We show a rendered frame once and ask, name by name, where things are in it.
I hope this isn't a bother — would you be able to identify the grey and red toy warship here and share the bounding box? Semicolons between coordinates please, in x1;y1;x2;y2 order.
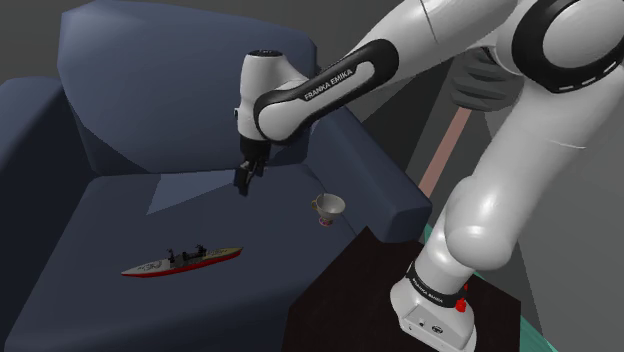
120;244;244;279

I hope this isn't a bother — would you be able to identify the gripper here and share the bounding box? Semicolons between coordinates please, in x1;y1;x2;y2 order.
232;135;272;198

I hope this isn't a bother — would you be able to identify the white teacup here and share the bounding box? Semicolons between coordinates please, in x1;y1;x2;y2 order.
310;192;347;228

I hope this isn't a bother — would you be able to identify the dark blue armchair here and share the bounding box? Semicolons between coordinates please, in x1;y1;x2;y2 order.
0;0;434;352

